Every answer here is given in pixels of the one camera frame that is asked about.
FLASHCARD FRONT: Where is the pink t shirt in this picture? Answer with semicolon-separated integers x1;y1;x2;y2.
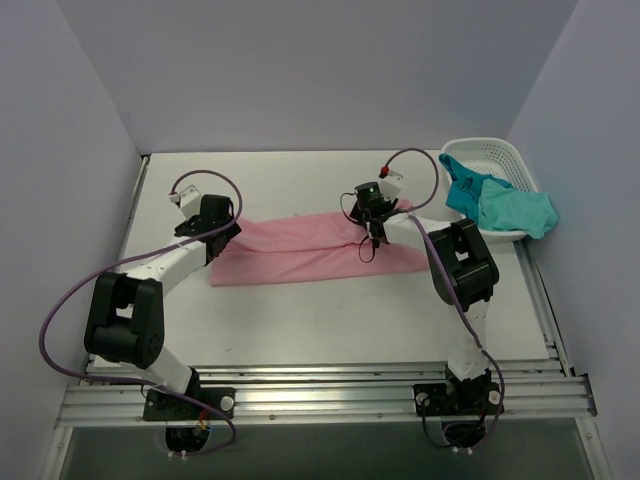
209;211;429;287

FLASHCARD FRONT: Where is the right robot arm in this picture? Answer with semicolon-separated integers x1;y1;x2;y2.
349;182;499;413

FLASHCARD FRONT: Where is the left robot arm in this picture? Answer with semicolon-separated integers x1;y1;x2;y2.
84;193;241;419

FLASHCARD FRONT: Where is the teal t shirt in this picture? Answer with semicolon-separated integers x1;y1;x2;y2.
439;153;559;239

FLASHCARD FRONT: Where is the white plastic basket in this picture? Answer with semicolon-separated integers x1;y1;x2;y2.
440;135;539;246

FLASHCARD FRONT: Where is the right black cable loop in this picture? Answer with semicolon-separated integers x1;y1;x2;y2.
339;191;383;264

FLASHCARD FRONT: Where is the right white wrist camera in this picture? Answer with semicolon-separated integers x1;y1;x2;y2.
378;166;404;202

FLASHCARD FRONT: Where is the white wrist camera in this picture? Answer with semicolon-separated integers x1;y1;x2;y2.
169;185;202;217
378;166;404;202

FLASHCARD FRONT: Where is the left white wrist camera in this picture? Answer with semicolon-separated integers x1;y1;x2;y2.
169;185;202;217

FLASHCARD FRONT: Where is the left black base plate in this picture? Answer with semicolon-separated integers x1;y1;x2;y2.
142;387;236;422

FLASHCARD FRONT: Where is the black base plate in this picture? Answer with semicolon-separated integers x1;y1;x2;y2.
413;382;504;417
142;387;236;422

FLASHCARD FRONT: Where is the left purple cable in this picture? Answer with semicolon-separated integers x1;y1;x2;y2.
38;169;244;456

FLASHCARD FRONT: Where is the purple cable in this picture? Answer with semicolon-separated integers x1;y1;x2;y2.
384;147;505;449
38;169;244;456

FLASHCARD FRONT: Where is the aluminium mounting rail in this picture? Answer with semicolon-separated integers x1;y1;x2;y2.
56;360;596;427

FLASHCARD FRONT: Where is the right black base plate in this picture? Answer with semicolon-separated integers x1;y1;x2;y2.
413;382;504;417

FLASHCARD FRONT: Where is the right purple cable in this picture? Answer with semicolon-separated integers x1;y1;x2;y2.
384;147;505;449

